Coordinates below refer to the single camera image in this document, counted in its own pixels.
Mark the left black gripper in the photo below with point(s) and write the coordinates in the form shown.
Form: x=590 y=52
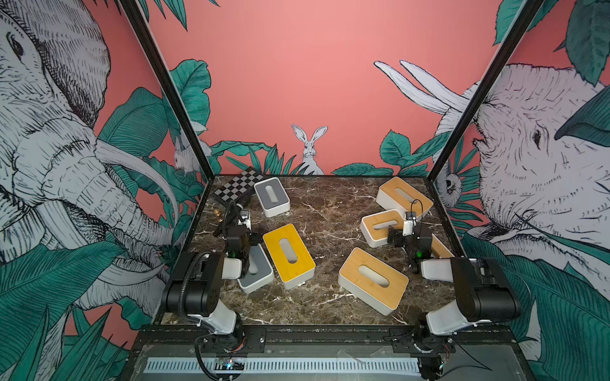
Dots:
x=233 y=217

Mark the green circuit board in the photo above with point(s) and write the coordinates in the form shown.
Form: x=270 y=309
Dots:
x=230 y=365

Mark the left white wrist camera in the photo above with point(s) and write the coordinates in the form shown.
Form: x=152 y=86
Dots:
x=244 y=219

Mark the large bamboo lid tissue box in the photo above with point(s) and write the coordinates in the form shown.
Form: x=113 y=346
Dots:
x=374 y=282

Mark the right black frame post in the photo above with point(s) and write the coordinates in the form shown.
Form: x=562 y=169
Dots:
x=518 y=28

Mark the left black frame post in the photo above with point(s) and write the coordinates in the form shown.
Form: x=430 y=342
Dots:
x=135 y=16

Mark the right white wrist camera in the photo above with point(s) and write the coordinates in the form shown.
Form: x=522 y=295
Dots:
x=409 y=223

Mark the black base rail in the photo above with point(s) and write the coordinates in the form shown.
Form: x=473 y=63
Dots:
x=262 y=338

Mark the white slotted cable duct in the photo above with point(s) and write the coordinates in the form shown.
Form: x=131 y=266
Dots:
x=278 y=365

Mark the black frame post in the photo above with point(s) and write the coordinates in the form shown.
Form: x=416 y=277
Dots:
x=518 y=28
x=135 y=16

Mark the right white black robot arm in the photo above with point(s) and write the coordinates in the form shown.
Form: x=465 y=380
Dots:
x=482 y=292

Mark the small bamboo lid tissue box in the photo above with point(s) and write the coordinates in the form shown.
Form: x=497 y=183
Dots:
x=375 y=227

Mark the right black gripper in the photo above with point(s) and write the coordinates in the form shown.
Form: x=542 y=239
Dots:
x=398 y=236

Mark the right edge bamboo tissue box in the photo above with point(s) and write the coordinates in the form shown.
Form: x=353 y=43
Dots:
x=439 y=250

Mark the grey lid tissue box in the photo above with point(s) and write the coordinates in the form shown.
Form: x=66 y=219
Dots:
x=260 y=272
x=272 y=196

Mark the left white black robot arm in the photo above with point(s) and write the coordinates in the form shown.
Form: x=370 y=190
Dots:
x=196 y=297

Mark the yellow lid tissue box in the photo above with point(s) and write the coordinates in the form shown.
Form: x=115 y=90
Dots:
x=290 y=256

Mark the black white chessboard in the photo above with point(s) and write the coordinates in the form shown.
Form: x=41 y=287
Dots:
x=243 y=182

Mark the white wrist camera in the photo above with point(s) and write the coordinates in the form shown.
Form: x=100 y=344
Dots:
x=409 y=223
x=244 y=219

